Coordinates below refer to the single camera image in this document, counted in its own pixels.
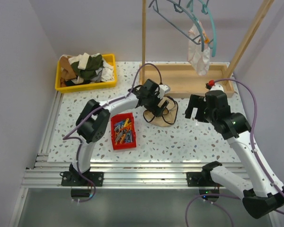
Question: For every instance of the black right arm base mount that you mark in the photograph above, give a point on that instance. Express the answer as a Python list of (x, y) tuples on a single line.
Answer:
[(198, 176)]

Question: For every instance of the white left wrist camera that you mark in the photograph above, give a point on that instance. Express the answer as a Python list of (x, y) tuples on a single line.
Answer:
[(163, 90)]

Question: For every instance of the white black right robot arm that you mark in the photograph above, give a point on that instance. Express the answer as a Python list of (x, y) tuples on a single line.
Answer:
[(263, 192)]

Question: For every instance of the aluminium rail frame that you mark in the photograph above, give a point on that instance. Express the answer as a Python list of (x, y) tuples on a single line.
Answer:
[(162, 157)]

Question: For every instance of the white pink-trimmed underwear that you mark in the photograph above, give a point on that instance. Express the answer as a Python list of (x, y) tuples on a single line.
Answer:
[(200, 60)]

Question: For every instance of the beige underwear black trim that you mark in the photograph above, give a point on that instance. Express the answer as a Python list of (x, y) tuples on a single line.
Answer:
[(169, 114)]

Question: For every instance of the wooden hanger rack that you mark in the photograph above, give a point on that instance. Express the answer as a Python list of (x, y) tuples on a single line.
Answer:
[(183, 79)]

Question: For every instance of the teal clothes hanger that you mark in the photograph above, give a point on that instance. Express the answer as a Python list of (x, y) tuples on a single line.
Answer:
[(204, 10)]

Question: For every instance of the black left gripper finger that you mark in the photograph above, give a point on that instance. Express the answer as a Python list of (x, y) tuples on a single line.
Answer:
[(154, 109), (162, 110)]

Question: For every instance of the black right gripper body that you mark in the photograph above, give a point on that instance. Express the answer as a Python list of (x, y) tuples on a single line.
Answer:
[(200, 115)]

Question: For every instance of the red plastic bin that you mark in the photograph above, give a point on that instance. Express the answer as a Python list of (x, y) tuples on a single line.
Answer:
[(117, 118)]

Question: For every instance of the orange clothespin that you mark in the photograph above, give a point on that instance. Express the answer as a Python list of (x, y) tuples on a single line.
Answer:
[(206, 39)]

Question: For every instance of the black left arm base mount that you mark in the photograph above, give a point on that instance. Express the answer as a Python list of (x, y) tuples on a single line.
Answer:
[(73, 178)]

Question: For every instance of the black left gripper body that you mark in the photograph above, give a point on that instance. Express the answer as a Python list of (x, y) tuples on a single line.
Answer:
[(153, 100)]

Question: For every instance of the grey-blue clothes hanger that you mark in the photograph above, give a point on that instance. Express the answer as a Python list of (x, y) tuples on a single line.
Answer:
[(177, 16)]

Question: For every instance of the yellow plastic laundry tray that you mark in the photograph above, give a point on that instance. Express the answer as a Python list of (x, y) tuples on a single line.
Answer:
[(110, 58)]

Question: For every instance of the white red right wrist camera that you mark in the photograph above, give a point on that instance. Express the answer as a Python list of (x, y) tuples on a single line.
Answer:
[(211, 86)]

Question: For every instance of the pile of mixed clothes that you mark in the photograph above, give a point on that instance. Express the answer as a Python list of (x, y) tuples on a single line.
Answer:
[(84, 69)]

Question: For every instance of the pile of coloured clothespins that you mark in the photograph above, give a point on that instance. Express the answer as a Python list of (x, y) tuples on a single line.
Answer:
[(123, 132)]

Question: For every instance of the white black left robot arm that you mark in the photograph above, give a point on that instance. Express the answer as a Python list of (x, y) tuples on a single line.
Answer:
[(94, 118)]

